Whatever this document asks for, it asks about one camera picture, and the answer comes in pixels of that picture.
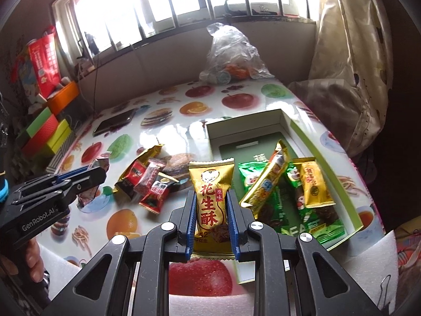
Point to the window with metal bars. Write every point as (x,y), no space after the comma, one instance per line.
(131,10)

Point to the small green gift box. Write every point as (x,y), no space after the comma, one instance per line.
(39,121)

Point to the black white striped box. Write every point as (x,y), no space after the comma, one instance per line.
(61,161)

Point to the white foam sheet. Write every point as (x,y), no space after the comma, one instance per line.
(361,270)

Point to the orange gift box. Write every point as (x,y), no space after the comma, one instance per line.
(64,97)

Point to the black curved object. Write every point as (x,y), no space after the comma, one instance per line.
(230,10)

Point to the colourful patterned cloth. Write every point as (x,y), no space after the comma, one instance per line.
(408,250)

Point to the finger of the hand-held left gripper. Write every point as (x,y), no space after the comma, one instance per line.
(92,179)
(72,175)

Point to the green snack packet child print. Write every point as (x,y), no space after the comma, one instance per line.
(315,223)

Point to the pink red snack packet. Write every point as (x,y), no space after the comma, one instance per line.
(151,176)

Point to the gold brown snack packet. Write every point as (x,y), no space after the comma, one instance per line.
(153,153)

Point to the yellow peanut candy packet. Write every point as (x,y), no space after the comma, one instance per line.
(312,184)
(210,204)

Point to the dark smartphone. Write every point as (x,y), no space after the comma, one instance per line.
(113,123)

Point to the long green cardboard box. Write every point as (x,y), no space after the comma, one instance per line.
(230,138)

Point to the clear plastic bag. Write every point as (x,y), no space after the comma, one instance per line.
(233,46)

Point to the cream dotted curtain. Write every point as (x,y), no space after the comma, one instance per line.
(348,72)

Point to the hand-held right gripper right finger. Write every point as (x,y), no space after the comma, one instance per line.
(233,227)

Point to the lime yellow gift box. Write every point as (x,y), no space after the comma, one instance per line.
(61,138)

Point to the red black snack packet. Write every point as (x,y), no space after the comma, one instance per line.
(158,199)
(135,174)

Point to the red carton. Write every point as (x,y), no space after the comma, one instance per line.
(44,65)

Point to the person's left hand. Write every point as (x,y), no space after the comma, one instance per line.
(34,260)

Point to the colourful printed carton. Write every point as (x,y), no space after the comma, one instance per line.
(26,79)

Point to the long gold snack bar packet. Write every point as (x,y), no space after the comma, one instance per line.
(266,184)

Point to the small round sealed cup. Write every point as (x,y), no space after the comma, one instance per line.
(224,77)

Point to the orange wrapped item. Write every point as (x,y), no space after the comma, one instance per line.
(239,71)

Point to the fruit print tablecloth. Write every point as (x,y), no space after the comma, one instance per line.
(184,128)

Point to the stack of coloured boxes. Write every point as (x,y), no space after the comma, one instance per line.
(39,141)

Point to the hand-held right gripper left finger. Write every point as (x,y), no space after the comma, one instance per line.
(191,227)

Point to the green snack packet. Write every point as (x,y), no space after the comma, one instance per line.
(250,172)

